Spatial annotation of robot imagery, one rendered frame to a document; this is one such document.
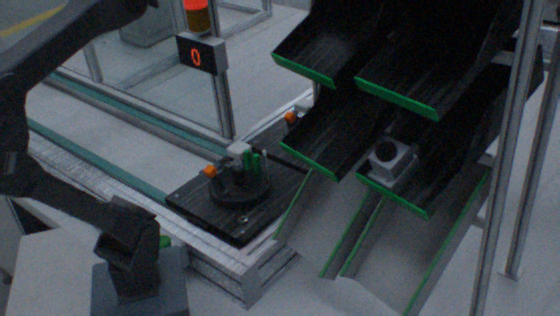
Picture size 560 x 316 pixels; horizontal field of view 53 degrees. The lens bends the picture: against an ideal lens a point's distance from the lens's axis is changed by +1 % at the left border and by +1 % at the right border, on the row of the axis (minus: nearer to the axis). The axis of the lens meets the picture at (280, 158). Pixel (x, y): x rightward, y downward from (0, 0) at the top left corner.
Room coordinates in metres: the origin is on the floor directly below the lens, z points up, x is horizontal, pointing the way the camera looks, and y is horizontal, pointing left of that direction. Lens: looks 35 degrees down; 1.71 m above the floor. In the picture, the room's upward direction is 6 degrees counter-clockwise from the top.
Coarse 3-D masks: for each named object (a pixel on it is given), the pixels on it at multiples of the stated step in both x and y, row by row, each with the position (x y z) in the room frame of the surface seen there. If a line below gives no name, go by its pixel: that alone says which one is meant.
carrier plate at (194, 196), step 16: (224, 160) 1.07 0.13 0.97; (272, 176) 0.99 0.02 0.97; (288, 176) 0.99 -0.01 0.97; (304, 176) 0.98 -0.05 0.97; (176, 192) 0.97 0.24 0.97; (192, 192) 0.96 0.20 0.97; (208, 192) 0.96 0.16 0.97; (272, 192) 0.94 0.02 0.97; (288, 192) 0.93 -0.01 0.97; (176, 208) 0.93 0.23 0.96; (192, 208) 0.91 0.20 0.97; (208, 208) 0.90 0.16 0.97; (224, 208) 0.90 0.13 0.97; (256, 208) 0.89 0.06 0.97; (272, 208) 0.88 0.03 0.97; (208, 224) 0.86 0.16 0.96; (224, 224) 0.85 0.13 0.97; (256, 224) 0.84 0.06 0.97; (240, 240) 0.80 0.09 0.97
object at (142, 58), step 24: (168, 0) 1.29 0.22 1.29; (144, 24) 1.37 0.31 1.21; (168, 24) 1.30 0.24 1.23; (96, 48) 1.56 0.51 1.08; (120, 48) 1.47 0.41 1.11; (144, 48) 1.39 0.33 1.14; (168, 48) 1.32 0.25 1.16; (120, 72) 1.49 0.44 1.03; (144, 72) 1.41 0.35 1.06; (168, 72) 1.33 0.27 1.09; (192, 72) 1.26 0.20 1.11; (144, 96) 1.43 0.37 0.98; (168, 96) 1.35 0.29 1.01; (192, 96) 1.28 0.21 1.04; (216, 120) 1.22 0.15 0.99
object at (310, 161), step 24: (336, 96) 0.84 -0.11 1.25; (360, 96) 0.81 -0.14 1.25; (312, 120) 0.81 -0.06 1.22; (336, 120) 0.79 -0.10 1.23; (360, 120) 0.77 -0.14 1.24; (384, 120) 0.73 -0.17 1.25; (288, 144) 0.77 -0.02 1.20; (312, 144) 0.76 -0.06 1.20; (336, 144) 0.74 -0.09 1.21; (360, 144) 0.70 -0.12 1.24; (336, 168) 0.69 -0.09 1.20
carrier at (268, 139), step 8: (296, 104) 1.27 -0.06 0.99; (304, 104) 1.27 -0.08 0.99; (312, 104) 1.27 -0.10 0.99; (304, 112) 1.26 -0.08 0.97; (280, 120) 1.23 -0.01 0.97; (296, 120) 1.19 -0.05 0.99; (272, 128) 1.20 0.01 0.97; (280, 128) 1.19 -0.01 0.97; (288, 128) 1.16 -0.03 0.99; (256, 136) 1.17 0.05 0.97; (264, 136) 1.16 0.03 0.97; (272, 136) 1.16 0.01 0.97; (280, 136) 1.15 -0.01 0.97; (248, 144) 1.13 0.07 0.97; (256, 144) 1.13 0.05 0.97; (264, 144) 1.13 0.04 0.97; (272, 144) 1.12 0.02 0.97; (256, 152) 1.11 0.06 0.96; (272, 152) 1.09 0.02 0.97; (280, 152) 1.08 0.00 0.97; (272, 160) 1.08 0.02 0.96; (280, 160) 1.06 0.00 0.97; (288, 160) 1.05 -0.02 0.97; (296, 160) 1.05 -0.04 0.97; (296, 168) 1.03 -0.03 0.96; (304, 168) 1.01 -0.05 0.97
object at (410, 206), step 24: (504, 48) 0.75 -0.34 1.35; (504, 72) 0.76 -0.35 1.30; (480, 96) 0.73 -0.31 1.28; (504, 96) 0.65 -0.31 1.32; (528, 96) 0.69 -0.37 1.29; (408, 120) 0.73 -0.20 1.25; (432, 120) 0.72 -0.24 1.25; (456, 120) 0.70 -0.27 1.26; (480, 120) 0.69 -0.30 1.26; (408, 144) 0.70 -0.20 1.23; (432, 144) 0.68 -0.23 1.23; (456, 144) 0.66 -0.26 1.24; (480, 144) 0.63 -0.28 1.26; (360, 168) 0.67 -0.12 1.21; (432, 168) 0.64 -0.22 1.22; (456, 168) 0.63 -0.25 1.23; (384, 192) 0.62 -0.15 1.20; (408, 192) 0.62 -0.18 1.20; (432, 192) 0.60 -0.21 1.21
